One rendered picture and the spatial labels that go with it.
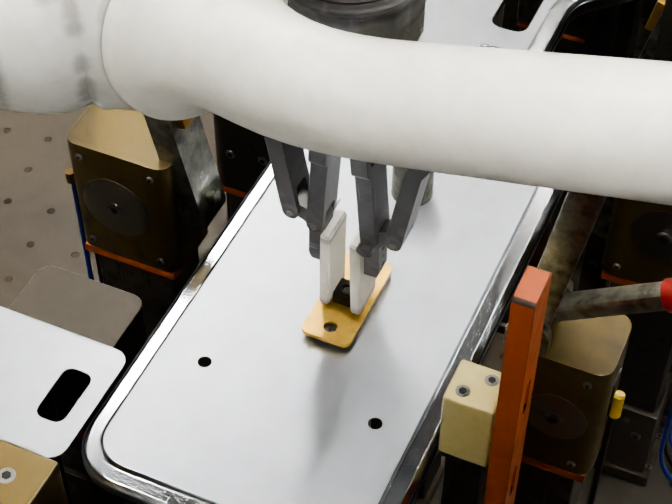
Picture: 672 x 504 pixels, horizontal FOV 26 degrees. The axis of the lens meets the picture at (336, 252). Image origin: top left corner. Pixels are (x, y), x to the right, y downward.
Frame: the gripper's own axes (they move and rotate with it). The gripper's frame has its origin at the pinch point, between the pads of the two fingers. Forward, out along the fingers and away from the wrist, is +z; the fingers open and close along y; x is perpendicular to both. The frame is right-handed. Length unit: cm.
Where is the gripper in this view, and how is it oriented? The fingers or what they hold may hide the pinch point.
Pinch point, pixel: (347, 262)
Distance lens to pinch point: 102.3
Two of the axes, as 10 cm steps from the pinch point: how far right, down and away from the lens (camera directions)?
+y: 9.1, 3.0, -2.8
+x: 4.1, -6.7, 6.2
